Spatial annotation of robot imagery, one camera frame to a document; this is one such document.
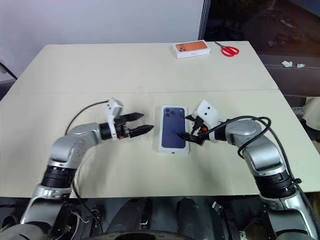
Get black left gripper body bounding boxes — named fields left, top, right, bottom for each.
left=114, top=115, right=132, bottom=140

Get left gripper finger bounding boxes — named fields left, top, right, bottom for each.
left=129, top=124, right=154, bottom=138
left=124, top=112, right=145, bottom=123

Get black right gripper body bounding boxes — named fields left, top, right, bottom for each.
left=190, top=115, right=209, bottom=147

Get blue phone box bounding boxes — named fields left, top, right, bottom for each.
left=152, top=104, right=192, bottom=156

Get white box with orange phone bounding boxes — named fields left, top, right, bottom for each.
left=172, top=39, right=212, bottom=60

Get dark rounded shape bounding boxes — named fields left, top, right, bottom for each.
left=175, top=196, right=209, bottom=238
left=121, top=197, right=154, bottom=235

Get white partition screen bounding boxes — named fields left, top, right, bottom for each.
left=0, top=0, right=211, bottom=83

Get grey side table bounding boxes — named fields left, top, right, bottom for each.
left=257, top=53, right=320, bottom=97

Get white rounded shell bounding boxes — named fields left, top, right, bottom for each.
left=298, top=96, right=320, bottom=143

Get black stand leg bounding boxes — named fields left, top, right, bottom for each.
left=0, top=61, right=18, bottom=81

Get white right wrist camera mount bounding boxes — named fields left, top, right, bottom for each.
left=193, top=99, right=221, bottom=129

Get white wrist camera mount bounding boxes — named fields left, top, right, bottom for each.
left=193, top=99, right=221, bottom=129
left=104, top=97, right=124, bottom=140

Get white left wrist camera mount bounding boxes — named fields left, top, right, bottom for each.
left=104, top=97, right=124, bottom=140

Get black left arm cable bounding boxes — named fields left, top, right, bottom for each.
left=65, top=100, right=109, bottom=136

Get red handled scissors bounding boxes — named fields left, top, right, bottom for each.
left=213, top=41, right=241, bottom=58

